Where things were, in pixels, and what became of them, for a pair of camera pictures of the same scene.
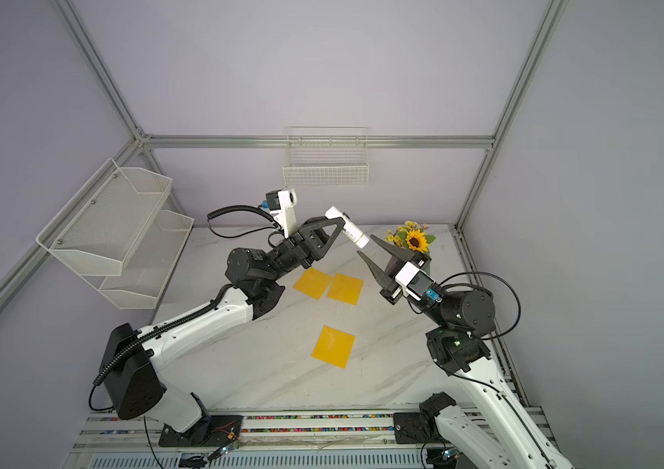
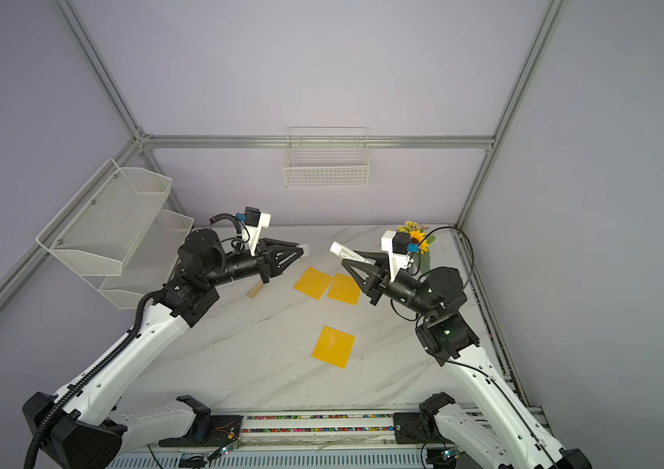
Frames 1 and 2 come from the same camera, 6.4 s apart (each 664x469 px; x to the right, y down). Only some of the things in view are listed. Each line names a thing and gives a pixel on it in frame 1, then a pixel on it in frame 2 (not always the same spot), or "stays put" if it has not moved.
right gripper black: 394,290 → 378,282
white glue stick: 351,229 → 349,252
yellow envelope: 313,283 stays put
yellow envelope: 333,346 stays put
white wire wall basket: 326,156 stays put
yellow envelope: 345,288 stays put
